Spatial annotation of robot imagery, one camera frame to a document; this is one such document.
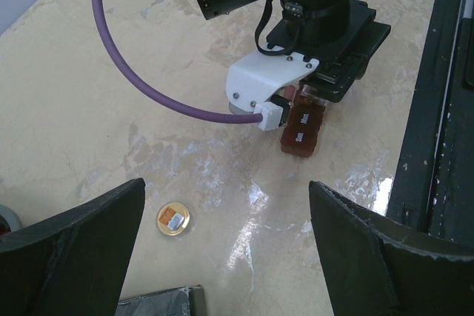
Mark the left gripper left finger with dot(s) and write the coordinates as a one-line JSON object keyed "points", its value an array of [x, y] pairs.
{"points": [[75, 262]]}

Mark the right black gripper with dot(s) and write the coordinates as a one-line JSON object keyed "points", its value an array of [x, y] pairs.
{"points": [[343, 40]]}

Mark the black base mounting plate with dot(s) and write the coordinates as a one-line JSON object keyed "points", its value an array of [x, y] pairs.
{"points": [[432, 190]]}

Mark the red weekly pill organizer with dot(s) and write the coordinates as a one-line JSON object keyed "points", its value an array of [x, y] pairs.
{"points": [[300, 136]]}

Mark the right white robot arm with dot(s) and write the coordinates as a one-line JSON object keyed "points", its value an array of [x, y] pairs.
{"points": [[214, 8]]}

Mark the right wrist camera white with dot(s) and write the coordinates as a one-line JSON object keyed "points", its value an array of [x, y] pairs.
{"points": [[255, 78]]}

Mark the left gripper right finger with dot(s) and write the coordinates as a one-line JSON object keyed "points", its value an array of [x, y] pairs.
{"points": [[375, 266]]}

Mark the clear gold bottle lid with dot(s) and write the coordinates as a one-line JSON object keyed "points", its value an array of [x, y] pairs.
{"points": [[173, 219]]}

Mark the razor package box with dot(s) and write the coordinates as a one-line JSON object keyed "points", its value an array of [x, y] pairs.
{"points": [[186, 301]]}

